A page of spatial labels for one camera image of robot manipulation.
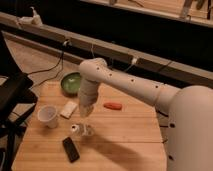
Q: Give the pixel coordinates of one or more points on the white tapered end effector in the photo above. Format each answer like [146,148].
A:
[86,107]

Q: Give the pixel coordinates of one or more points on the clear plastic bottle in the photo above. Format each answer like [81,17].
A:
[80,129]

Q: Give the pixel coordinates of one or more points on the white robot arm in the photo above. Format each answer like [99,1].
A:
[190,111]

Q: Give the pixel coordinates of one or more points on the white sponge block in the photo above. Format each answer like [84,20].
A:
[68,109]

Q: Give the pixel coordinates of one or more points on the green bowl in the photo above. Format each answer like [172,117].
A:
[70,83]

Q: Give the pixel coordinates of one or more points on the orange carrot toy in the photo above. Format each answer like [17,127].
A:
[113,106]

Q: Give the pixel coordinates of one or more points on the black phone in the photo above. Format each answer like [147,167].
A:
[70,149]

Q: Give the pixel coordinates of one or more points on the black chair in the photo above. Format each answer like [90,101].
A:
[15,90]

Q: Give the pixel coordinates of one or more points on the white object on ledge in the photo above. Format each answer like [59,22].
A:
[35,19]

